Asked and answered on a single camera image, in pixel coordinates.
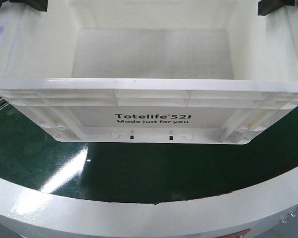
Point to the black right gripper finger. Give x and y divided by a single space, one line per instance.
266 7

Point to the white outer conveyor rim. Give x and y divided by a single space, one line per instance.
248 211

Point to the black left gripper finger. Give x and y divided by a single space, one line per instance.
39 5

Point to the white plastic tote crate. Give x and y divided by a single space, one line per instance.
155 71

